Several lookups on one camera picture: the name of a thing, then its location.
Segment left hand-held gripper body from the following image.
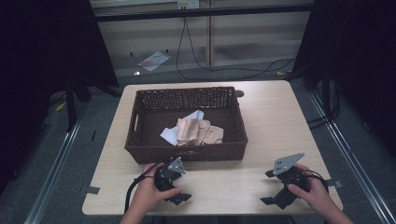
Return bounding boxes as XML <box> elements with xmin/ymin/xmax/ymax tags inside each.
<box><xmin>154</xmin><ymin>156</ymin><xmax>188</xmax><ymax>192</ymax></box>

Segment beige cloth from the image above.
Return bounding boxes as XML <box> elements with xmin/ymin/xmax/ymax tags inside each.
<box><xmin>176</xmin><ymin>118</ymin><xmax>225</xmax><ymax>147</ymax></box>

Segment black metal stand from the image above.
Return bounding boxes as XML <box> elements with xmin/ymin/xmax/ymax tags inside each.
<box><xmin>63</xmin><ymin>78</ymin><xmax>79</xmax><ymax>133</ymax></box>

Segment black curtain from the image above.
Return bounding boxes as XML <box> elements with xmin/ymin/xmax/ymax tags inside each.
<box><xmin>0</xmin><ymin>0</ymin><xmax>120</xmax><ymax>194</ymax></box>
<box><xmin>290</xmin><ymin>0</ymin><xmax>396</xmax><ymax>157</ymax></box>

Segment person's left hand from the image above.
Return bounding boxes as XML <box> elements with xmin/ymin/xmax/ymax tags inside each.
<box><xmin>132</xmin><ymin>162</ymin><xmax>181</xmax><ymax>217</ymax></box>

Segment brown woven basket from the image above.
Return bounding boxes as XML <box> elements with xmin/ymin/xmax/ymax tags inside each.
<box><xmin>123</xmin><ymin>86</ymin><xmax>249</xmax><ymax>165</ymax></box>

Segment black horizontal bar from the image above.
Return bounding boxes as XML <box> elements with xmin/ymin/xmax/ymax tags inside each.
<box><xmin>93</xmin><ymin>3</ymin><xmax>316</xmax><ymax>23</ymax></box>

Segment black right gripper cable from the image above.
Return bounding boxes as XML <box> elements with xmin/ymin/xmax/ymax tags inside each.
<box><xmin>299</xmin><ymin>169</ymin><xmax>330</xmax><ymax>194</ymax></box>

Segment paper sheet with red print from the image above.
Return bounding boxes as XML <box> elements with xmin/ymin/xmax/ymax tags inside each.
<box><xmin>137</xmin><ymin>50</ymin><xmax>171</xmax><ymax>73</ymax></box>

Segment white cloth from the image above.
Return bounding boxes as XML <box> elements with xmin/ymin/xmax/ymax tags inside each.
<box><xmin>159</xmin><ymin>109</ymin><xmax>205</xmax><ymax>147</ymax></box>

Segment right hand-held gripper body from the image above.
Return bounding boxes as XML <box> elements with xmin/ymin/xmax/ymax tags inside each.
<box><xmin>270</xmin><ymin>151</ymin><xmax>312</xmax><ymax>210</ymax></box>

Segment white wall power outlet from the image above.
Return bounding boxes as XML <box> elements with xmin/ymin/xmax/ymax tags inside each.
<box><xmin>177</xmin><ymin>0</ymin><xmax>201</xmax><ymax>10</ymax></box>

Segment metal floor rail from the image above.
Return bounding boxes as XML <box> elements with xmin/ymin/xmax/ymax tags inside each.
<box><xmin>23</xmin><ymin>115</ymin><xmax>86</xmax><ymax>224</ymax></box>
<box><xmin>307</xmin><ymin>90</ymin><xmax>396</xmax><ymax>224</ymax></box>

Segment person's right hand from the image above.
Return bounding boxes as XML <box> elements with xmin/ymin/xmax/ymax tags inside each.
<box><xmin>286</xmin><ymin>162</ymin><xmax>336</xmax><ymax>216</ymax></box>

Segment bundle of black cables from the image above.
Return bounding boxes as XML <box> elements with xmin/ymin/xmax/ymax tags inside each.
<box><xmin>305</xmin><ymin>78</ymin><xmax>341</xmax><ymax>131</ymax></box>

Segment long black floor cable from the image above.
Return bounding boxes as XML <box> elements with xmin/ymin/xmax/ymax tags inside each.
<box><xmin>175</xmin><ymin>17</ymin><xmax>297</xmax><ymax>81</ymax></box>

